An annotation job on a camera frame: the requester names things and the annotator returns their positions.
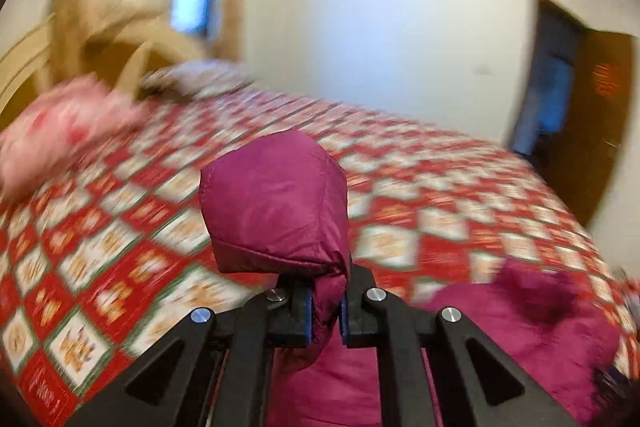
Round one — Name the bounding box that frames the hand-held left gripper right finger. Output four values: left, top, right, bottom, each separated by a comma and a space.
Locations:
341, 264, 581, 427

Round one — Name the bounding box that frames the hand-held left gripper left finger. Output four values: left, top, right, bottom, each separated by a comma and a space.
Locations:
65, 279, 315, 427

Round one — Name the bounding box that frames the magenta puffer jacket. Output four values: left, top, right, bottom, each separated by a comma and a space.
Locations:
199, 129, 628, 427

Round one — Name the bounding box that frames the red patchwork bear print blanket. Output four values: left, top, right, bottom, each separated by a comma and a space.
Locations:
0, 86, 640, 427

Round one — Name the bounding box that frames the striped pillow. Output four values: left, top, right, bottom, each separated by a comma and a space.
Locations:
140, 59, 257, 101

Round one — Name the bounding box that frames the pink floral quilt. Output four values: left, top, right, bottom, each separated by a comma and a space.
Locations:
0, 74, 151, 204

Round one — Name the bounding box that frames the brown wooden door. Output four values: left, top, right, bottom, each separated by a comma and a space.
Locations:
570, 29, 637, 230

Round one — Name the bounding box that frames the red paper door decoration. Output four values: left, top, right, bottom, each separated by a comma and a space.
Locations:
589, 62, 623, 100

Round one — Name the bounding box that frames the cream wooden headboard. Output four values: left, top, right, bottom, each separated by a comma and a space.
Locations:
0, 14, 207, 132

